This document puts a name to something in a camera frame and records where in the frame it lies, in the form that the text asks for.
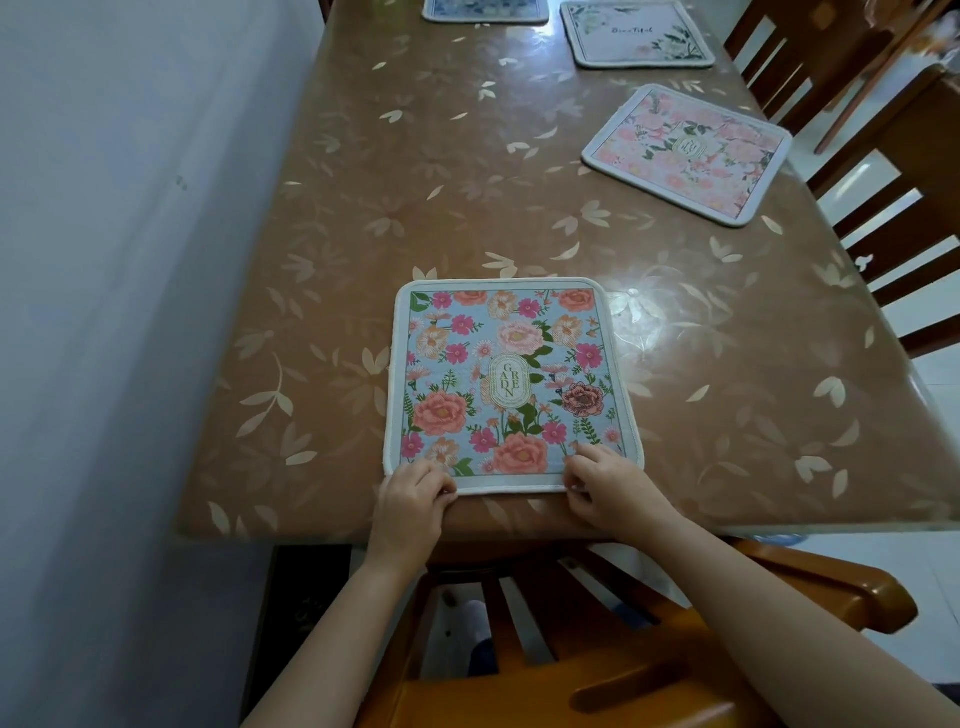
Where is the person's left hand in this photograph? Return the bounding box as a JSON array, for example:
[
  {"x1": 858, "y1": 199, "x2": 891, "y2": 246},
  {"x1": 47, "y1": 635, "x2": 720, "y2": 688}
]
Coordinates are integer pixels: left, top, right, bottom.
[{"x1": 366, "y1": 459, "x2": 460, "y2": 575}]

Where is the person's right hand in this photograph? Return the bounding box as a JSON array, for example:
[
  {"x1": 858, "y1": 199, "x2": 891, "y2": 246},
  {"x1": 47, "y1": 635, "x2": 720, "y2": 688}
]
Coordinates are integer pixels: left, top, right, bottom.
[{"x1": 561, "y1": 444, "x2": 681, "y2": 547}]

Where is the blue floral square placemat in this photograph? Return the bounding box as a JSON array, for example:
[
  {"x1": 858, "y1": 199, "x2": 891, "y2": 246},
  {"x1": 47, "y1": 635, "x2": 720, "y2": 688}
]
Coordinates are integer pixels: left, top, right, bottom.
[{"x1": 382, "y1": 277, "x2": 646, "y2": 497}]

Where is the person's left forearm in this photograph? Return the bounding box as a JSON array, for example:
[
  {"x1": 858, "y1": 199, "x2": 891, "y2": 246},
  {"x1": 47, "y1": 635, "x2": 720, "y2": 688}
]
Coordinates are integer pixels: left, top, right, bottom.
[{"x1": 241, "y1": 556, "x2": 433, "y2": 728}]

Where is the person's right forearm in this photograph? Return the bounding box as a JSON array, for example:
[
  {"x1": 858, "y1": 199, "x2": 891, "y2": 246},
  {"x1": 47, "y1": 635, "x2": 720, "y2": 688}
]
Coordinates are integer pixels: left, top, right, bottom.
[{"x1": 634, "y1": 511, "x2": 960, "y2": 728}]

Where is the orange-brown wooden armchair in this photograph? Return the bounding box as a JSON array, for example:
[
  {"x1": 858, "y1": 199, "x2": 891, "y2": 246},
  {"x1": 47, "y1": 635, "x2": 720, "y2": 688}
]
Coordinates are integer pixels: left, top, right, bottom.
[{"x1": 352, "y1": 536, "x2": 921, "y2": 728}]

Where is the brown leaf-patterned table cover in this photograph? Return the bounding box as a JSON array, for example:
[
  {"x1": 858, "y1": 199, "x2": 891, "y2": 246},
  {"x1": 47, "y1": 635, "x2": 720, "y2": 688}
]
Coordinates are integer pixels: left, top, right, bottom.
[{"x1": 176, "y1": 0, "x2": 960, "y2": 546}]

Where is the pink floral square placemat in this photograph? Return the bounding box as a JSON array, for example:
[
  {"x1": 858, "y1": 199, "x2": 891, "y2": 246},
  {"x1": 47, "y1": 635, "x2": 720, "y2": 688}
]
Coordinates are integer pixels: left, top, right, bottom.
[{"x1": 581, "y1": 83, "x2": 794, "y2": 228}]

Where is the white floral square placemat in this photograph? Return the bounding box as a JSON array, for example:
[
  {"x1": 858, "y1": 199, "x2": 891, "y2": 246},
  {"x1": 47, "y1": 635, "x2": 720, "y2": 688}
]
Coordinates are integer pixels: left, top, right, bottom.
[{"x1": 560, "y1": 0, "x2": 717, "y2": 70}]

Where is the dark brown wooden slatted chair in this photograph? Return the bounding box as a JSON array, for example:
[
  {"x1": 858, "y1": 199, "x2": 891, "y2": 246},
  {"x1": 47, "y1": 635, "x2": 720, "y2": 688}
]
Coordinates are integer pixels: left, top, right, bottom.
[
  {"x1": 806, "y1": 63, "x2": 960, "y2": 361},
  {"x1": 723, "y1": 0, "x2": 960, "y2": 156}
]

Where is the blue patterned square placemat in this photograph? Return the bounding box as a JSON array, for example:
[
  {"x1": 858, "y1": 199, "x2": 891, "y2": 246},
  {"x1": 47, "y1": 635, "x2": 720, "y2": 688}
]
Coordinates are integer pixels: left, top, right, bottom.
[{"x1": 421, "y1": 0, "x2": 551, "y2": 25}]

